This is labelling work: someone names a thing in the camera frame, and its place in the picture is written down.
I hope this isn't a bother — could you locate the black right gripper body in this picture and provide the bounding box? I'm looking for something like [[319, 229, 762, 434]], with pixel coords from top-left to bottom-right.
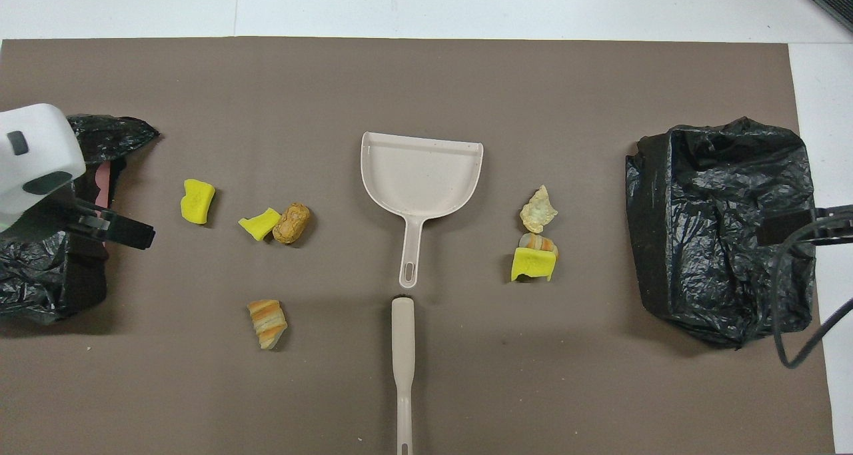
[[812, 205, 853, 245]]

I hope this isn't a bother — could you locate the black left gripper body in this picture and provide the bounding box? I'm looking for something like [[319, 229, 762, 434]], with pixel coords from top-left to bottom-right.
[[65, 199, 113, 241]]

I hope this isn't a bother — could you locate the wavy yellow sponge piece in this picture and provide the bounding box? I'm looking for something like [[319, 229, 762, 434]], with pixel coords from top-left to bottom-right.
[[180, 179, 217, 226]]

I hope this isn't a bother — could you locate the small yellow sponge wedge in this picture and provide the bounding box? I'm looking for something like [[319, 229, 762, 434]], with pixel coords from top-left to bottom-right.
[[238, 207, 282, 242]]

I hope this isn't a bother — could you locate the brown bread nugget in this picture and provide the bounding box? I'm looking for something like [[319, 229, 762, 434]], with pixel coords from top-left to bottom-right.
[[272, 202, 312, 245]]

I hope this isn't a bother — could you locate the striped croissant piece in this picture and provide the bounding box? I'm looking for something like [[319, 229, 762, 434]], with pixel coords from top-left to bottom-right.
[[247, 299, 289, 350]]

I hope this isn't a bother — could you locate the orange striped bread roll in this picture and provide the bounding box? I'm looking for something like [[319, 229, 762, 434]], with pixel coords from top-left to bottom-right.
[[518, 232, 559, 259]]

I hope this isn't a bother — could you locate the pale pastry piece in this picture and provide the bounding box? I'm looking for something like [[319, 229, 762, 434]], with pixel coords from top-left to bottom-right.
[[520, 185, 559, 234]]

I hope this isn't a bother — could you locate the square yellow sponge piece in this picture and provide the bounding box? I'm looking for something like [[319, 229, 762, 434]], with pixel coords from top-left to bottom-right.
[[510, 247, 557, 283]]

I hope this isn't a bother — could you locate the beige hand brush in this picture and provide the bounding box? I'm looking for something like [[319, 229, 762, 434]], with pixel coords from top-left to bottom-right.
[[391, 296, 417, 455]]

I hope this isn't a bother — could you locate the beige plastic dustpan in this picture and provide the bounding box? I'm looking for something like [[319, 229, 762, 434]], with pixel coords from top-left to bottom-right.
[[361, 131, 484, 289]]

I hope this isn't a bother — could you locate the black bag bin, pink rim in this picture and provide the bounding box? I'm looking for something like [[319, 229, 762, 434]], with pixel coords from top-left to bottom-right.
[[0, 114, 161, 326]]

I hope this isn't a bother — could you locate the black bag lined bin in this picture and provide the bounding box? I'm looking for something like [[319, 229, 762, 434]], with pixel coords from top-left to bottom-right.
[[625, 116, 818, 349]]

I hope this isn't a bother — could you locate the brown table mat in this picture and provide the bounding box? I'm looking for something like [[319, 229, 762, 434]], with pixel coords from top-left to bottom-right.
[[0, 37, 835, 455]]

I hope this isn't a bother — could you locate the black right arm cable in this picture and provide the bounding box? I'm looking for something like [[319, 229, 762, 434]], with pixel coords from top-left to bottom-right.
[[772, 219, 853, 369]]

